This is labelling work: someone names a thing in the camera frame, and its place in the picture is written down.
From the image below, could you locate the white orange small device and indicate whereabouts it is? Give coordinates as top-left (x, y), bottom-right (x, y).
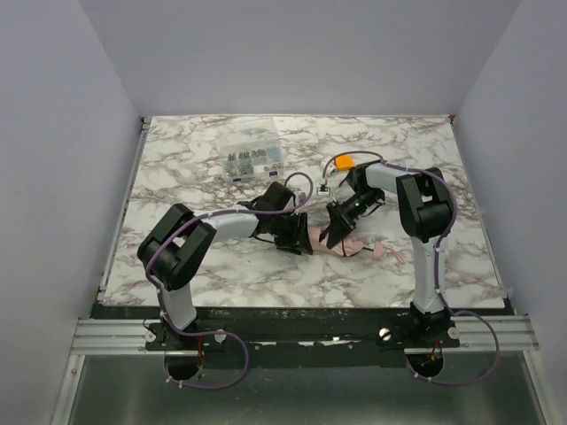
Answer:
top-left (322, 153), bottom-right (355, 176)

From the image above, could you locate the aluminium frame rail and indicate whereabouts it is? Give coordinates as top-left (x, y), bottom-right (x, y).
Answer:
top-left (71, 316), bottom-right (540, 357)

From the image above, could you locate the pink folding umbrella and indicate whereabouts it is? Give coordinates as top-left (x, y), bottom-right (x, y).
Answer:
top-left (307, 226), bottom-right (406, 265)

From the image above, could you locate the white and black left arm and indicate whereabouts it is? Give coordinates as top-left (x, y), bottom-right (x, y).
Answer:
top-left (137, 182), bottom-right (313, 331)

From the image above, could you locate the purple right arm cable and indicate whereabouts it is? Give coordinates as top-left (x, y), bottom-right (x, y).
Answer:
top-left (322, 151), bottom-right (501, 385)

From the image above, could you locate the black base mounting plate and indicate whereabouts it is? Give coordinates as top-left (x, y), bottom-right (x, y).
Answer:
top-left (90, 305), bottom-right (459, 368)

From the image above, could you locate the clear plastic organizer box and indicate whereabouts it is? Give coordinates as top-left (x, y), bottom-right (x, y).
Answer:
top-left (220, 141), bottom-right (285, 184)

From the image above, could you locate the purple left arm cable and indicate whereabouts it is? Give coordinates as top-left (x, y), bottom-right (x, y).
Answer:
top-left (144, 171), bottom-right (314, 391)

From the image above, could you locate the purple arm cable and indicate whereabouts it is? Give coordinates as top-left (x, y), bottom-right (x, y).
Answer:
top-left (322, 151), bottom-right (501, 385)
top-left (144, 171), bottom-right (314, 391)

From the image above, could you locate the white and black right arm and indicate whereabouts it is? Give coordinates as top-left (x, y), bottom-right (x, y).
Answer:
top-left (320, 160), bottom-right (457, 324)

